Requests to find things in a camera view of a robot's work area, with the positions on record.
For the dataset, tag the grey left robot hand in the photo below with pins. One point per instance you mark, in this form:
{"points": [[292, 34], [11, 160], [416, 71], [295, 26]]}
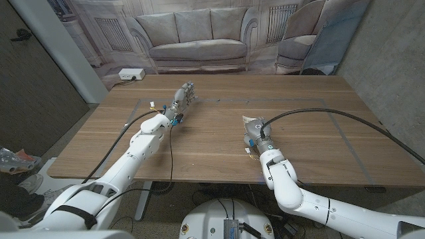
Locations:
{"points": [[179, 99]]}

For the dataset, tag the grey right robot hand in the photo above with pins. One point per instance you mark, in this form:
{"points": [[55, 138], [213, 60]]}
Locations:
{"points": [[257, 132]]}

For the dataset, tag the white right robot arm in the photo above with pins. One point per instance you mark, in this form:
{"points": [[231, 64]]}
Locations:
{"points": [[289, 192]]}

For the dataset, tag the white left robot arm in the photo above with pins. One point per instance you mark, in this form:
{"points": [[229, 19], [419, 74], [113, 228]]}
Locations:
{"points": [[126, 169]]}

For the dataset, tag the white floor sheet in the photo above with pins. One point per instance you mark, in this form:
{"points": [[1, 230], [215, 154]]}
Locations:
{"points": [[53, 172]]}

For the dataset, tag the white power outlet box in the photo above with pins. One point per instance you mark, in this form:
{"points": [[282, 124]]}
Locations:
{"points": [[131, 73]]}

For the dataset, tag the printed sofa room backdrop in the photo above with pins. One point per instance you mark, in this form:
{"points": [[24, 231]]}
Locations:
{"points": [[199, 33]]}

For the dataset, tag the black rounded object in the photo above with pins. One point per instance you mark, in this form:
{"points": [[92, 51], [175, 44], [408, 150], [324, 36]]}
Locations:
{"points": [[313, 71]]}

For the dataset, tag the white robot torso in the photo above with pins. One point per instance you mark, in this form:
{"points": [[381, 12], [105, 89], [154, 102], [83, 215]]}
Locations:
{"points": [[206, 219]]}

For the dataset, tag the silver module on torso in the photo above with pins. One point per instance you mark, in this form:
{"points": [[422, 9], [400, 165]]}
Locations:
{"points": [[230, 230]]}

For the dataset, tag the white table leg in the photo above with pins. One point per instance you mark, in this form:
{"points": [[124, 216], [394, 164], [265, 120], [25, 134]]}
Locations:
{"points": [[143, 202]]}

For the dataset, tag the blue-grey leaning board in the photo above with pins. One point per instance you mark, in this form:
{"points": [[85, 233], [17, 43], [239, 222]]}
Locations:
{"points": [[335, 43]]}

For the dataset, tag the dark door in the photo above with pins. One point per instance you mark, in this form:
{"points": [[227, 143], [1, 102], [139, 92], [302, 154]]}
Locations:
{"points": [[33, 83]]}

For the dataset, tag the white sneaker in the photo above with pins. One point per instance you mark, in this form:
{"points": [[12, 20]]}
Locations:
{"points": [[53, 196], [31, 182]]}

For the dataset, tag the clear plastic bag with tubes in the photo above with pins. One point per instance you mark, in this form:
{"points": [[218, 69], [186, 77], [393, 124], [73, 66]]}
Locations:
{"points": [[13, 161]]}

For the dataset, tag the person's black trouser leg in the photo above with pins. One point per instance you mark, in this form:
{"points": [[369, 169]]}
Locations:
{"points": [[16, 199]]}

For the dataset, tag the white door frame post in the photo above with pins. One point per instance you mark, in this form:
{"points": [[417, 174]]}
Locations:
{"points": [[66, 56]]}

